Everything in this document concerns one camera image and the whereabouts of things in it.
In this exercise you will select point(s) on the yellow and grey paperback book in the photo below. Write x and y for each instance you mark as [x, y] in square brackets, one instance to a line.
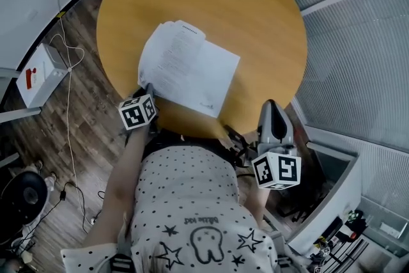
[191, 73]

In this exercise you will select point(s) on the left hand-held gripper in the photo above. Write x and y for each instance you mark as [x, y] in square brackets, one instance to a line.
[137, 115]

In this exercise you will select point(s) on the white box with red label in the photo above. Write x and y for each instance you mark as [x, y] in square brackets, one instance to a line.
[40, 76]

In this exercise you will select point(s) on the white dotted star-print shirt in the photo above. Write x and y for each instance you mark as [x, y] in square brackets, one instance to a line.
[185, 195]

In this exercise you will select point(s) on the grey desk frame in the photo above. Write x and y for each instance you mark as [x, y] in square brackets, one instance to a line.
[16, 113]

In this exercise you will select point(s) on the person's left forearm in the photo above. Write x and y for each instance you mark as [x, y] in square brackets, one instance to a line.
[118, 185]

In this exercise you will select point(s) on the white desk partition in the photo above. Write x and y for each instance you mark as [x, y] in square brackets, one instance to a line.
[332, 188]

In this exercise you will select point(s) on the yellow floor tape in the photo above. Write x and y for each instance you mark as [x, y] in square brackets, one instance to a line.
[60, 13]

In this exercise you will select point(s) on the person's right forearm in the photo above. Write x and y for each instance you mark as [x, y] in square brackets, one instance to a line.
[257, 204]

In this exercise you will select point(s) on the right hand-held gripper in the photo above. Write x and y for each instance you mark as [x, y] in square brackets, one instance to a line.
[278, 169]

